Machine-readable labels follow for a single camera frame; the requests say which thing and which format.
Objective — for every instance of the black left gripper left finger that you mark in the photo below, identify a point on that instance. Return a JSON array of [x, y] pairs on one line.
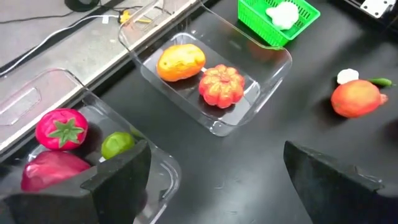
[[77, 208]]

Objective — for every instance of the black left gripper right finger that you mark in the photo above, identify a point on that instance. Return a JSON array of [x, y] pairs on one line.
[[335, 199]]

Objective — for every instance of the dark red toy apple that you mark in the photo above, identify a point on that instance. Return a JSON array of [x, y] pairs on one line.
[[49, 169]]

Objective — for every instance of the green toy lime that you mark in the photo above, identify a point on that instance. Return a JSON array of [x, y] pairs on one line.
[[116, 144]]

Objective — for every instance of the red toy tomato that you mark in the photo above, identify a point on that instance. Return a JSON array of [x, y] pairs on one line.
[[62, 129]]

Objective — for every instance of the toy orange fruit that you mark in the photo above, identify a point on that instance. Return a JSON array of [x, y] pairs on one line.
[[356, 99]]

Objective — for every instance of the white toy mushroom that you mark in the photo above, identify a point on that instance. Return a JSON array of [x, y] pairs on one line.
[[347, 76]]

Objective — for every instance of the green toy chili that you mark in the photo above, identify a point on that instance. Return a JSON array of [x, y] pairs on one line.
[[381, 82]]

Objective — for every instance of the orange toy pumpkin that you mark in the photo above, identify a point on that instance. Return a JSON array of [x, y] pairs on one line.
[[221, 87]]

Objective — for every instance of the yellow-orange toy mango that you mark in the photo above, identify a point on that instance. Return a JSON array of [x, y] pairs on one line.
[[180, 62]]

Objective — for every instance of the clear plastic bin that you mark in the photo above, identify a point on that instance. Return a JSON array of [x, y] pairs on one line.
[[236, 121], [168, 174]]

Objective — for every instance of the green plastic basket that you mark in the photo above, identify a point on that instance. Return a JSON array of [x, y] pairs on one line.
[[258, 25]]

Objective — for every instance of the yellow power plug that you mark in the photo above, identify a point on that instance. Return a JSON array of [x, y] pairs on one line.
[[125, 16]]

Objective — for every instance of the black stand with round base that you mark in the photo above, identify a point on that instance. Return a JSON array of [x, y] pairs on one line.
[[81, 3]]

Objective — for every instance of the silver metal bracket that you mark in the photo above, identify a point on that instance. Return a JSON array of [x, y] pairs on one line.
[[376, 7]]

